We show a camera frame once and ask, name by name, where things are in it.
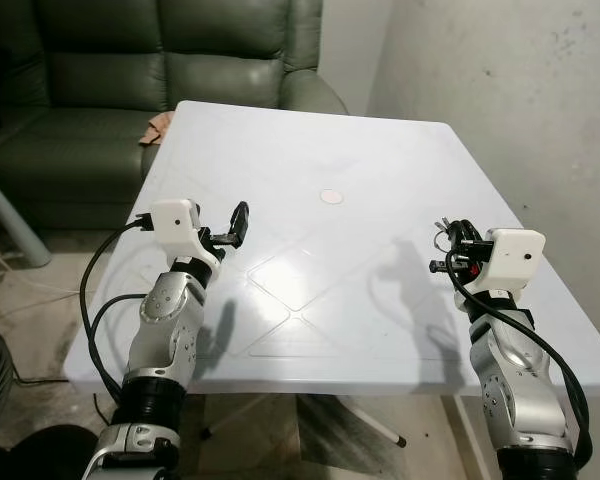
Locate silver keys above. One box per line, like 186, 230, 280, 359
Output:
432, 217, 459, 251

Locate white plastic folding table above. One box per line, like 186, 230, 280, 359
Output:
62, 99, 600, 480

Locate orange crumpled cloth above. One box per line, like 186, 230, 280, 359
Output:
141, 112, 176, 147

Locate white table leg black foot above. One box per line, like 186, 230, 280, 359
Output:
335, 394, 408, 448
198, 394, 276, 442

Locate dark green leather sofa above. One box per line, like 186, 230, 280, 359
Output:
0, 0, 349, 233

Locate grey blue furniture leg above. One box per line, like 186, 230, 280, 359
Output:
0, 163, 54, 270

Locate black round floor object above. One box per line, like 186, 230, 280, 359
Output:
0, 424, 103, 480

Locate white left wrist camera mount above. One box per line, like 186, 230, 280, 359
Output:
147, 199, 225, 268

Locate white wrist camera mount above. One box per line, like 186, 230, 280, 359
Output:
479, 228, 547, 302
147, 199, 225, 268

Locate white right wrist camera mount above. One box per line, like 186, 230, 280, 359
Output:
479, 228, 547, 302

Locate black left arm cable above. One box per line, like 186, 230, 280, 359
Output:
78, 213, 153, 403

